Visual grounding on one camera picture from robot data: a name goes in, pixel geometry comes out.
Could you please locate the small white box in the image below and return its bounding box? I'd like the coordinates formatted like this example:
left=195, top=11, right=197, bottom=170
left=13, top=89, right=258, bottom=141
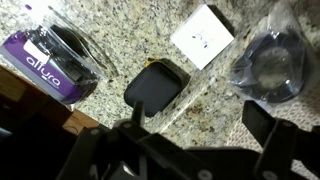
left=169, top=3, right=235, bottom=71

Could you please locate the black zip case yellow zipper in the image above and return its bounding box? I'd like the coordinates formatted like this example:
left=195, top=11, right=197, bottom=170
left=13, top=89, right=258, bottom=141
left=123, top=58, right=192, bottom=118

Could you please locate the purple plastic wrapped package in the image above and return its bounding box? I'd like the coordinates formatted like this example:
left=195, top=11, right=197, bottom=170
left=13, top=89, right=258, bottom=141
left=0, top=4, right=119, bottom=111

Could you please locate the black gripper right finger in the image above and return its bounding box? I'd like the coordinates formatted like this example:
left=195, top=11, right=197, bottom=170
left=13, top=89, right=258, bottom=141
left=241, top=100, right=320, bottom=180

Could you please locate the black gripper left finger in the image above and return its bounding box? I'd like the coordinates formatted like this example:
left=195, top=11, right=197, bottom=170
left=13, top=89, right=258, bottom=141
left=56, top=100, right=158, bottom=180

